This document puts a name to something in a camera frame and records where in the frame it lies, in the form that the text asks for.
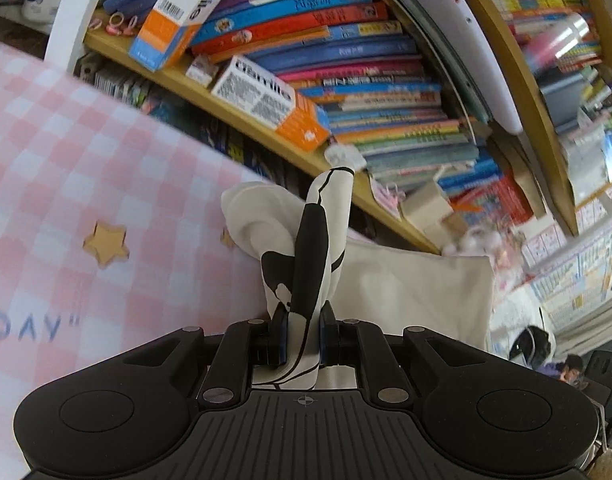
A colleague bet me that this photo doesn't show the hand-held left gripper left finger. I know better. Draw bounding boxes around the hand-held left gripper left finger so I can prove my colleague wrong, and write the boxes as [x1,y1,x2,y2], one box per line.
[123,307,289,407]

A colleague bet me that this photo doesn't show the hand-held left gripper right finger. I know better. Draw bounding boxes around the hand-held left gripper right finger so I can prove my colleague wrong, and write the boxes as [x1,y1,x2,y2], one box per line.
[319,301,486,407]

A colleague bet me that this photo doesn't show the black white printed cloth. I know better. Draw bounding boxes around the black white printed cloth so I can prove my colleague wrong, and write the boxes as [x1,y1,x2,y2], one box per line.
[221,166,357,392]

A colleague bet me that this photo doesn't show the cream pen holder box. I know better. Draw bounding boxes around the cream pen holder box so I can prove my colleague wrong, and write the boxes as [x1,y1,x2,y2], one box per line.
[400,181,455,222]

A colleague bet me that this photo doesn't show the pink plush bunny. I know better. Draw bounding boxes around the pink plush bunny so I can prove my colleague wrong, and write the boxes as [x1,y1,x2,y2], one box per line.
[442,224,525,283]

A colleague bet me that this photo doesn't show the orange white script box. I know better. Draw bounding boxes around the orange white script box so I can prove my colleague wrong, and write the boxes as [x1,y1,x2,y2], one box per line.
[210,55,333,152]

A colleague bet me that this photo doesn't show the pink checked table mat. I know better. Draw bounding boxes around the pink checked table mat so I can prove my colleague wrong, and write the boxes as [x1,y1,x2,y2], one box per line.
[0,35,377,480]

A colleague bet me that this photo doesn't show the row of colourful books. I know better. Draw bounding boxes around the row of colourful books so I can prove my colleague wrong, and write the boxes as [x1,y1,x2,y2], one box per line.
[101,0,534,228]

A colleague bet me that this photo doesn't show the white flat slab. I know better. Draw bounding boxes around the white flat slab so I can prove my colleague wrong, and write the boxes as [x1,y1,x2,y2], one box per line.
[400,0,525,135]

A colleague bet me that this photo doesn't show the wooden bookshelf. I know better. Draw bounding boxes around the wooden bookshelf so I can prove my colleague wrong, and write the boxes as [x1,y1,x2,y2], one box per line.
[46,0,612,256]

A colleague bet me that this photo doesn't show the orange white blue box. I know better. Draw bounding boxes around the orange white blue box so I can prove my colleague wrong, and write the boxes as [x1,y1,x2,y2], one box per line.
[128,0,253,72]

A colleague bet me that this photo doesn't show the pink hair clips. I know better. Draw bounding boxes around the pink hair clips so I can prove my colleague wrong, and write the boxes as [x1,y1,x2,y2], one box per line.
[88,11,143,37]

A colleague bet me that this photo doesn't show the pink tube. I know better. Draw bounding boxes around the pink tube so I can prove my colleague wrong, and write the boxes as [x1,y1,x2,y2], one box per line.
[524,14,592,70]

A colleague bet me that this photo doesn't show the stack of yellow books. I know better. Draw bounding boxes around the stack of yellow books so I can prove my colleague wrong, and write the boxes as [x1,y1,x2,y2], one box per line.
[486,0,606,81]

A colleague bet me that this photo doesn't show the wall alphabet poster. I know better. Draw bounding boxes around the wall alphabet poster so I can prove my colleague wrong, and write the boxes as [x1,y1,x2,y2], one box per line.
[528,195,612,323]

